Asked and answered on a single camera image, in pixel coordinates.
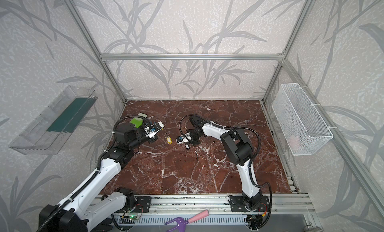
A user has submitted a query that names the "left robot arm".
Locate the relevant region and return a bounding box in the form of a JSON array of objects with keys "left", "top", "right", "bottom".
[{"left": 38, "top": 122, "right": 164, "bottom": 232}]

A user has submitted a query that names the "green gardening glove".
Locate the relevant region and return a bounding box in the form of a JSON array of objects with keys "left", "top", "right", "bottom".
[{"left": 130, "top": 113, "right": 148, "bottom": 128}]

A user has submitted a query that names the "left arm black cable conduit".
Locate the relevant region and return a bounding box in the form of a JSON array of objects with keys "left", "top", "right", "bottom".
[{"left": 35, "top": 115, "right": 153, "bottom": 232}]

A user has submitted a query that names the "aluminium front rail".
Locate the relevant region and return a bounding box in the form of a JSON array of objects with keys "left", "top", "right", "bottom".
[{"left": 62, "top": 193, "right": 316, "bottom": 218}]

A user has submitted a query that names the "white wire mesh basket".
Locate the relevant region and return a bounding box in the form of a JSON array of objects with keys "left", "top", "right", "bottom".
[{"left": 272, "top": 83, "right": 334, "bottom": 156}]

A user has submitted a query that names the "green circuit board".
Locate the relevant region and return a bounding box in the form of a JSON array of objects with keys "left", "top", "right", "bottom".
[{"left": 120, "top": 215, "right": 141, "bottom": 224}]

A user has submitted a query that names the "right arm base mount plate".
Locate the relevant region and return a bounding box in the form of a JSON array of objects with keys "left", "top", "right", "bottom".
[{"left": 227, "top": 195, "right": 271, "bottom": 214}]

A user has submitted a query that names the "black rubber glove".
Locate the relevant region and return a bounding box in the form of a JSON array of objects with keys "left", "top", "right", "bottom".
[{"left": 91, "top": 218, "right": 114, "bottom": 232}]

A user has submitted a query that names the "aluminium cage frame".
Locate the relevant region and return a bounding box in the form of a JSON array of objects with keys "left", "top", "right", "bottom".
[{"left": 61, "top": 0, "right": 384, "bottom": 216}]

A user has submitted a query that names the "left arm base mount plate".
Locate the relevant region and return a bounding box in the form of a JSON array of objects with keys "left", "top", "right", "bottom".
[{"left": 122, "top": 196, "right": 152, "bottom": 214}]

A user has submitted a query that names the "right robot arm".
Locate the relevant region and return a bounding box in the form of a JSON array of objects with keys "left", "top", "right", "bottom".
[{"left": 177, "top": 114, "right": 270, "bottom": 211}]

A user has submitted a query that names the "key with yellow cap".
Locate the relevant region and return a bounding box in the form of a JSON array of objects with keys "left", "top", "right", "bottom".
[{"left": 166, "top": 133, "right": 172, "bottom": 144}]

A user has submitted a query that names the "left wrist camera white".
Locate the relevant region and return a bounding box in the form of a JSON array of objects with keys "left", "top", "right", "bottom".
[{"left": 145, "top": 122, "right": 164, "bottom": 139}]

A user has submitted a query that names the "clear plastic wall tray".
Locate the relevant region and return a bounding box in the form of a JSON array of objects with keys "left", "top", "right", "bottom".
[{"left": 9, "top": 86, "right": 98, "bottom": 155}]

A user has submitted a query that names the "purple rake pink handle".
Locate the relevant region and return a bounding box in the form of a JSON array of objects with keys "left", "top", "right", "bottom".
[{"left": 165, "top": 210, "right": 210, "bottom": 232}]

